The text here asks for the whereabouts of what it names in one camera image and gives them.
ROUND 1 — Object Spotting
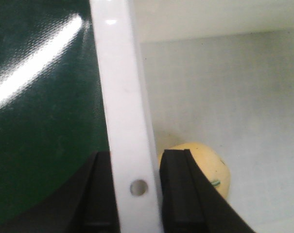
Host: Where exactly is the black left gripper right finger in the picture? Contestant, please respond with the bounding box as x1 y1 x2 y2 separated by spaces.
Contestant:
159 150 253 233

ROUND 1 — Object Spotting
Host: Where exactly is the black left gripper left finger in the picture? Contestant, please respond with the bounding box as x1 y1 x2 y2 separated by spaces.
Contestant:
0 151 120 233

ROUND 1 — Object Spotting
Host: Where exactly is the white plastic tote box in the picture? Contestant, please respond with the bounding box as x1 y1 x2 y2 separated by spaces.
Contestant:
90 0 294 233

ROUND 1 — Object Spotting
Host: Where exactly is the cream round plush toy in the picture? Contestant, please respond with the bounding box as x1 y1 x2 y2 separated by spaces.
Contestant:
170 143 231 199

